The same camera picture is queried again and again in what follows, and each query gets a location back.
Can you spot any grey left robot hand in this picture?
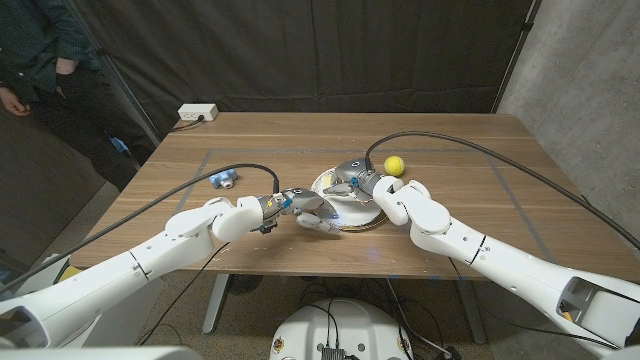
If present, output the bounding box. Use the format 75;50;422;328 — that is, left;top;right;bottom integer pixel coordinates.
259;187;342;236

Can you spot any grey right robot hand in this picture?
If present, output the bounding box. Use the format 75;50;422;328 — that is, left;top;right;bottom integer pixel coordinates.
322;158;386;199

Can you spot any white gold-rimmed paper plate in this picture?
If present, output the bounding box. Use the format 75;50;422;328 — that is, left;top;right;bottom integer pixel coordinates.
310;166;389;232

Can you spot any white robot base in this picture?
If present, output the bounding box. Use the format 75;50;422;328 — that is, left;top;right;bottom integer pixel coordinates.
269;298;415;360

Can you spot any yellow tennis ball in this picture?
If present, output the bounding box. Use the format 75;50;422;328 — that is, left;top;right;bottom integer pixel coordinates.
383;155;407;178

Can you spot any black round floor fan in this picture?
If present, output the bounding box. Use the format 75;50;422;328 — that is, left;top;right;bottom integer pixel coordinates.
227;273;264;296

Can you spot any black backdrop curtain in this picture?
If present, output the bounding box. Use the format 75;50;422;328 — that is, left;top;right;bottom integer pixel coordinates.
74;0;536;139

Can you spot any light grey table leg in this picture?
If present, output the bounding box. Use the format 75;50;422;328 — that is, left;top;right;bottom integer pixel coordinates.
202;273;231;335
456;280;487;345

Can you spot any white power strip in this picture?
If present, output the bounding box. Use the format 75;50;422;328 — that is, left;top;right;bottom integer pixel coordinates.
177;102;220;122

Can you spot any black backdrop stand pole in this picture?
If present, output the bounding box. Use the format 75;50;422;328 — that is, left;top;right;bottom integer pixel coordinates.
64;0;164;144
492;0;544;114

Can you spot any person in dark green shirt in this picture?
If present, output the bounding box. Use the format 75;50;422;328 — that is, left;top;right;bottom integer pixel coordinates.
0;0;156;191

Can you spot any small blue toy camera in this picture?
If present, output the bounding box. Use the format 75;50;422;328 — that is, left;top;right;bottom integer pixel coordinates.
208;170;239;190

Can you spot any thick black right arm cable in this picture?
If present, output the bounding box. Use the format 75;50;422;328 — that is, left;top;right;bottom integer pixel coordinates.
364;130;640;251

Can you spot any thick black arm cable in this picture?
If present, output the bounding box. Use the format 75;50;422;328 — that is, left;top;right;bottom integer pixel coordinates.
0;162;281;296
364;130;640;251

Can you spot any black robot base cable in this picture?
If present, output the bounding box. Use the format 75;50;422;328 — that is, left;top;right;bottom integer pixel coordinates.
299;302;341;349

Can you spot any black power strip cord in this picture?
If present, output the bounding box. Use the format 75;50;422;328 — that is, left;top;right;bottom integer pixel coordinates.
169;115;206;134

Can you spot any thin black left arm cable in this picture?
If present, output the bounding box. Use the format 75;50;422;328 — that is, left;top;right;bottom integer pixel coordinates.
137;242;231;346

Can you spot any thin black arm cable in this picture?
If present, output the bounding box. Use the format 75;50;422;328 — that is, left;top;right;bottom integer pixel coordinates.
447;257;621;351
137;242;231;346

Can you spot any grey floor cable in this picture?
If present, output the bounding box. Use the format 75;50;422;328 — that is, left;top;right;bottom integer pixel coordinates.
384;278;444;357

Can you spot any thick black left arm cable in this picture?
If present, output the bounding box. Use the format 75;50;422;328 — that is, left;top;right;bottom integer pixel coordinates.
0;162;281;296

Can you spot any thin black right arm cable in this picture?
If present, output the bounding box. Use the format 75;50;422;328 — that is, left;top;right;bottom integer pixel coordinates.
447;257;621;351

